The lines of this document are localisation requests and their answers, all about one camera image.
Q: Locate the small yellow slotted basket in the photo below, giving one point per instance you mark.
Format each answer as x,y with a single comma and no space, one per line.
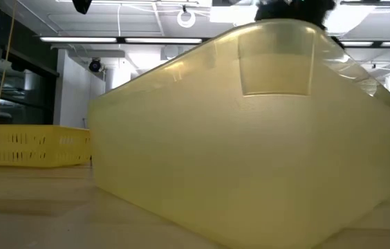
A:
25,152

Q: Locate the black track light rail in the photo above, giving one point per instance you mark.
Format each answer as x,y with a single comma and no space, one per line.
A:
371,2

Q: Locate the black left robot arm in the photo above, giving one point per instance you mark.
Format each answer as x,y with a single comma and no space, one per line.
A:
82,5

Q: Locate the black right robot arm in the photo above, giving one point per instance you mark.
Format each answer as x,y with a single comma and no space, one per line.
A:
295,10

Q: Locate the black dome security camera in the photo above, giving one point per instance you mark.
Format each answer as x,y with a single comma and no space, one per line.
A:
94,65

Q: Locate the large translucent yellow bin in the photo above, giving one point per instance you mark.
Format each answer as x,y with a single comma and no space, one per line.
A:
250,155

